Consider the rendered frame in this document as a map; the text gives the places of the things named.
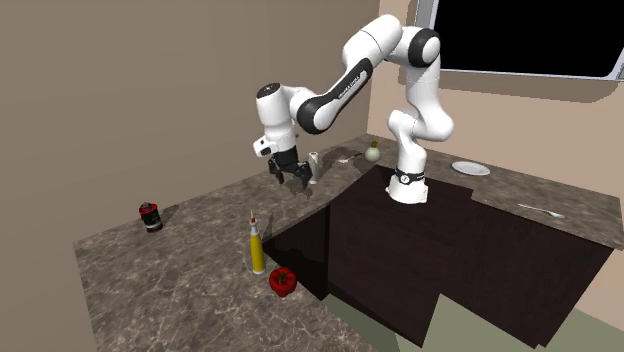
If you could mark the long silver spoon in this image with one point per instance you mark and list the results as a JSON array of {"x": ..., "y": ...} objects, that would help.
[{"x": 541, "y": 210}]

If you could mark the white cylindrical cup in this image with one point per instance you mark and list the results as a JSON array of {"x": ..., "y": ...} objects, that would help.
[{"x": 314, "y": 168}]

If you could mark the dark robot stand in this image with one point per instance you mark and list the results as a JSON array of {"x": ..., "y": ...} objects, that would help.
[{"x": 419, "y": 263}]

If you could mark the dark window with pale frame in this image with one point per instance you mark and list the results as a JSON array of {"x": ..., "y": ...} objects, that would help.
[{"x": 526, "y": 34}]

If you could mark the red and black can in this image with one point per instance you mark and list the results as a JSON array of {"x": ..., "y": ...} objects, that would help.
[{"x": 150, "y": 218}]

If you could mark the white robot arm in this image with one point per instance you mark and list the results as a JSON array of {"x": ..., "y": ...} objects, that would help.
[{"x": 420, "y": 105}]

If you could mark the yellow squeeze bottle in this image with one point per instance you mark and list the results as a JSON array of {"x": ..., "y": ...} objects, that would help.
[{"x": 257, "y": 251}]

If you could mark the white plate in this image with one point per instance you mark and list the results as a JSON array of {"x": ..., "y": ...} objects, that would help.
[{"x": 470, "y": 168}]

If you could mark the round white vase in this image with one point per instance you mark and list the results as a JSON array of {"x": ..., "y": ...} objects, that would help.
[{"x": 372, "y": 153}]

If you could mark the red bell pepper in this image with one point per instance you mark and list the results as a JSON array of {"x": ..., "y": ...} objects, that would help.
[{"x": 282, "y": 282}]

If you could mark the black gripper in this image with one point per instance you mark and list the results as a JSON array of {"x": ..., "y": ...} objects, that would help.
[{"x": 288, "y": 157}]

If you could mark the small silver spoon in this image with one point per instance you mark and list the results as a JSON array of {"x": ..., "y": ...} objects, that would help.
[{"x": 348, "y": 158}]

